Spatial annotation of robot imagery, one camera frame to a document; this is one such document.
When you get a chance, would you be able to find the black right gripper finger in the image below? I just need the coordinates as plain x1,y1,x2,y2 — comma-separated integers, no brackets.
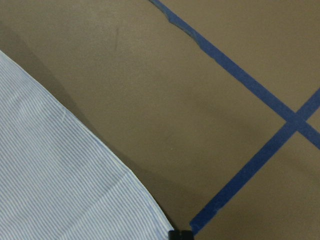
168,230,194,240

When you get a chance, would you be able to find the blue striped button shirt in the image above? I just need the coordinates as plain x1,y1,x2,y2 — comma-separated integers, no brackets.
0,53,172,240

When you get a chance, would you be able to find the brown paper table mat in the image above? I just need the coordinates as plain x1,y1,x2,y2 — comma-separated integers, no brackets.
0,0,320,230

